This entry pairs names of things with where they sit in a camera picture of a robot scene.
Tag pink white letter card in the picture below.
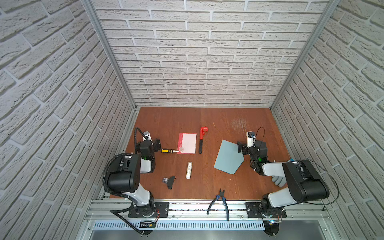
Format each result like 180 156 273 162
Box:
177 133 197 155

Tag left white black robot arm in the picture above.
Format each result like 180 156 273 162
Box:
102 127 161 218

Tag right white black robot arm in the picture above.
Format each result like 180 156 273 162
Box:
237 131 330 218

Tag yellow black screwdriver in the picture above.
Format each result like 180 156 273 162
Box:
161 149 179 154

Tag grey blue work glove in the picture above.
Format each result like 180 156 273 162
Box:
272 159 293 188

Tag small black clip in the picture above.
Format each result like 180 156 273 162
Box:
162 176 176 190

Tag white glue stick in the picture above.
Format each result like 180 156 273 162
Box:
186 162 193 180

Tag blue black pliers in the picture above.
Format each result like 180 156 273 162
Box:
206 188 231 222

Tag red black pipe wrench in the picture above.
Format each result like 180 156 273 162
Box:
199 127 209 154

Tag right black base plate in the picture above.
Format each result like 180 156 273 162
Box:
245 202 287 219

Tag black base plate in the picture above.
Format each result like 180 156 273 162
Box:
245 202 287 219
128 202 170 218

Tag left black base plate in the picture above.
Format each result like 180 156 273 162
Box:
128 202 170 218

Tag aluminium frame rail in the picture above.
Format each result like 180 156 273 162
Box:
85 194 331 222

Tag white slotted cable duct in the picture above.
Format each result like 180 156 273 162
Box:
93 220 265 231

